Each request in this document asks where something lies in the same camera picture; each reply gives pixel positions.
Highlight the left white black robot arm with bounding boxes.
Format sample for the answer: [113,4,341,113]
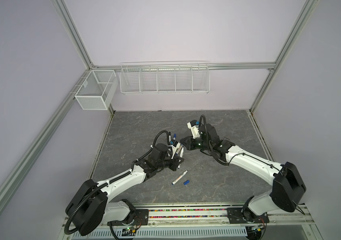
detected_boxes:
[64,143,184,236]

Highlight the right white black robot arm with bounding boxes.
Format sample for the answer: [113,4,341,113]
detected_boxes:
[181,120,306,223]

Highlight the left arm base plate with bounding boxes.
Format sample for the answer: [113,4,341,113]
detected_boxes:
[112,209,149,226]

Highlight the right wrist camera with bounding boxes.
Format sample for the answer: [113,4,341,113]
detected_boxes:
[187,120,201,139]

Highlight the white wire shelf basket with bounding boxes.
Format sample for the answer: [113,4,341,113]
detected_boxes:
[119,61,211,94]

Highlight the black white marker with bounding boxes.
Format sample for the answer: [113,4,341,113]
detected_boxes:
[167,132,171,146]

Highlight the white mesh box basket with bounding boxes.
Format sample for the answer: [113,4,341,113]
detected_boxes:
[75,70,118,111]

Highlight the white vented cable tray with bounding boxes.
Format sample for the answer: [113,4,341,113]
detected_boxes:
[71,226,248,240]

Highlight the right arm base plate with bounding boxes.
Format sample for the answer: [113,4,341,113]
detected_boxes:
[227,207,270,224]

